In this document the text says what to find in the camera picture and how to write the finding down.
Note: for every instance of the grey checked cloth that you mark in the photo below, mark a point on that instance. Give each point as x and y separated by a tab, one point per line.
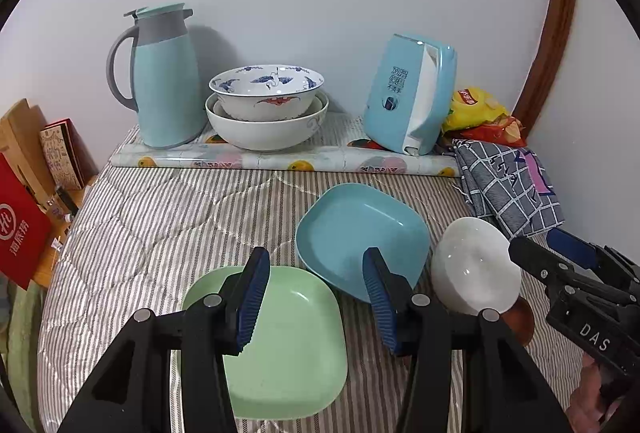
505	193

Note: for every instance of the wooden side table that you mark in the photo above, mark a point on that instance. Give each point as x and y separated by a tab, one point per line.
75	203

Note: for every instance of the yellow chips bag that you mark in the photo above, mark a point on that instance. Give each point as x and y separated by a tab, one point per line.
470	113

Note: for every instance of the blue patterned porcelain bowl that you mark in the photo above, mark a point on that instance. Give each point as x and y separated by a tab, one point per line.
265	105

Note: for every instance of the green cloth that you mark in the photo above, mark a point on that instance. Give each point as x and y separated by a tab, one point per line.
25	328

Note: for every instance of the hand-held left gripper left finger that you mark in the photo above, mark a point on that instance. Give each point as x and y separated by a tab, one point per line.
252	303

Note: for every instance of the cardboard box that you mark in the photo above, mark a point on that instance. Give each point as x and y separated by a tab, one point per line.
25	133

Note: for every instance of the light blue electric kettle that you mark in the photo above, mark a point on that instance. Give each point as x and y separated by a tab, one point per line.
390	113

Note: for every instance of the person's right hand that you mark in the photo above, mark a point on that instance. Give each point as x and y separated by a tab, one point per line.
587	393

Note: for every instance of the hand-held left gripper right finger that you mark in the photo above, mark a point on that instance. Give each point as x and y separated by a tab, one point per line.
377	303

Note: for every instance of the striped quilted mattress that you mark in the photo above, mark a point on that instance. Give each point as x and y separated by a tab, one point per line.
175	223

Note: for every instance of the plain white bowl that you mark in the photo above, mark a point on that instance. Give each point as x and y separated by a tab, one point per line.
470	263

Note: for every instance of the red box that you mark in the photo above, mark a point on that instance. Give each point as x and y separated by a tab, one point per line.
20	223

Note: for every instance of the fruit print table mat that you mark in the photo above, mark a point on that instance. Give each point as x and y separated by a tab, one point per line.
280	160

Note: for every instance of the wooden door frame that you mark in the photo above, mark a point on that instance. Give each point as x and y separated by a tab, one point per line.
555	28

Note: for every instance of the red snack bag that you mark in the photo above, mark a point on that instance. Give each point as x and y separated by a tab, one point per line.
500	133

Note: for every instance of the green square plate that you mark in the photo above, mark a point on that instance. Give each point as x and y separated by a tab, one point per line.
295	343

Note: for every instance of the large white bowl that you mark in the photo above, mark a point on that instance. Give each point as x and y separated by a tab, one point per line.
265	135

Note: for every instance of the teal thermos jug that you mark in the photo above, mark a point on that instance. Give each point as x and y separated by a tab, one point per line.
165	88

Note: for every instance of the brown wooden bowl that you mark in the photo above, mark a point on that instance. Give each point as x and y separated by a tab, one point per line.
522	320

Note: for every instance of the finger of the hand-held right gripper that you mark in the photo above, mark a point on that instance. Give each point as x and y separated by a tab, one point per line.
572	247
542	265

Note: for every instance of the blue square plate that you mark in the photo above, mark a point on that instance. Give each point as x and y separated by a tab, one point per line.
345	233

